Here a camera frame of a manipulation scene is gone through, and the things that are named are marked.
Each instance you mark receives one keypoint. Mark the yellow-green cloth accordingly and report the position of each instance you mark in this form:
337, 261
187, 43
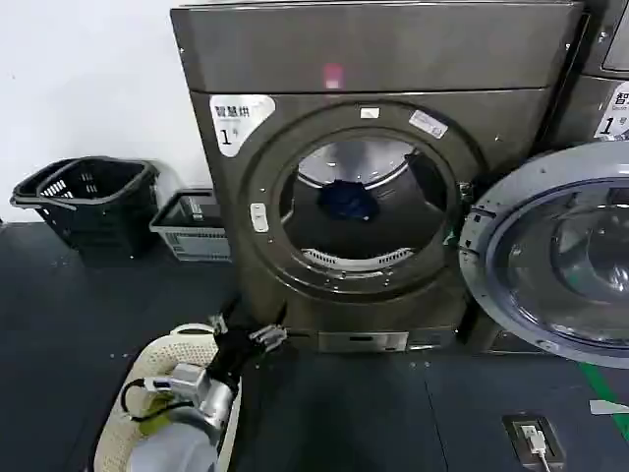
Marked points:
153, 415

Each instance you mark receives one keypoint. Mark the white woven laundry basket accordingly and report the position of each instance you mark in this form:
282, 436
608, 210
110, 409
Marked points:
169, 351

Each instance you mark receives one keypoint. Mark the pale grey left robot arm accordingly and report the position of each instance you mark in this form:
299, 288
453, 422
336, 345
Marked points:
172, 447

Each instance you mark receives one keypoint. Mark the grey dryer with open drum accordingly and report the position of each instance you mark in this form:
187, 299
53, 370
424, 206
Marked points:
373, 59

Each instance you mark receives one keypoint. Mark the grey dryer with number label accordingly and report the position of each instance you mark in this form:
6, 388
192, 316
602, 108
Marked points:
604, 49

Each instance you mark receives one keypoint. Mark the dark blue garment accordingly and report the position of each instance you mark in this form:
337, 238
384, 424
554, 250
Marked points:
346, 201

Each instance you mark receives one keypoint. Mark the green floor tape strip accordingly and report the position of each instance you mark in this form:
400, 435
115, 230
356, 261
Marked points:
605, 393

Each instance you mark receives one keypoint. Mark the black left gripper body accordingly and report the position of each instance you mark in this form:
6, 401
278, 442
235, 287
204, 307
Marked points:
232, 355

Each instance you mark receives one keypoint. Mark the grey plastic crate basket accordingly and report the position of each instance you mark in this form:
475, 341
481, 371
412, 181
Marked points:
196, 241

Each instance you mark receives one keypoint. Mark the round glass dryer door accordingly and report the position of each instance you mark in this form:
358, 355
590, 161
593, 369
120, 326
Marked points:
496, 255

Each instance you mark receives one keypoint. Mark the black floor socket box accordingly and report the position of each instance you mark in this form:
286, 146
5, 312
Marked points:
550, 432

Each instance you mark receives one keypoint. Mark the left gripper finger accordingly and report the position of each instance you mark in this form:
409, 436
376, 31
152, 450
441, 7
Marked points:
219, 324
268, 336

